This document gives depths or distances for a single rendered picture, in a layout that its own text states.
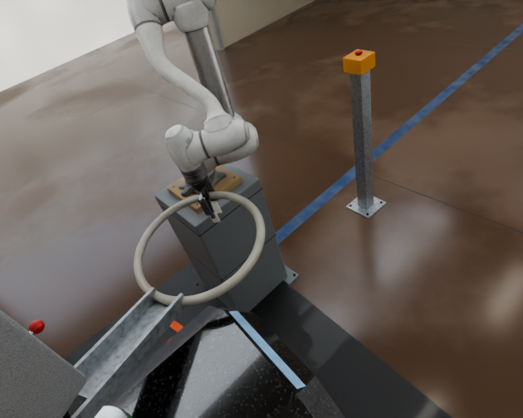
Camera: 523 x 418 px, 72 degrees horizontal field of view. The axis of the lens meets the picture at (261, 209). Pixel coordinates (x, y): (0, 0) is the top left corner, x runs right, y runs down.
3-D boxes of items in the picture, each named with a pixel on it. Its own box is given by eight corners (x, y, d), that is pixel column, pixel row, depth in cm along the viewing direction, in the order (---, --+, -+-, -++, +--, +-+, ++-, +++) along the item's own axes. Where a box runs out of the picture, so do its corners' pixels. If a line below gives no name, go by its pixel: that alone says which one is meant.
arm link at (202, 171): (177, 174, 131) (183, 186, 135) (200, 170, 129) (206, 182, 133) (183, 158, 137) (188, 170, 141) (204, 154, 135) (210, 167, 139)
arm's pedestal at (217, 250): (193, 286, 241) (140, 196, 188) (249, 240, 260) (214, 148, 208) (240, 332, 208) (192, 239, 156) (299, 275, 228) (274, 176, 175)
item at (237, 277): (235, 322, 106) (232, 318, 104) (109, 293, 125) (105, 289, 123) (283, 199, 134) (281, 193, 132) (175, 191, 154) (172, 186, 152)
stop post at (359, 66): (386, 203, 257) (387, 47, 186) (368, 219, 249) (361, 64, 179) (363, 192, 270) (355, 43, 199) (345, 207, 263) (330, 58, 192)
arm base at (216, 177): (172, 192, 178) (168, 184, 174) (202, 167, 189) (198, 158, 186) (197, 203, 168) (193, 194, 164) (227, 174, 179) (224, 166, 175)
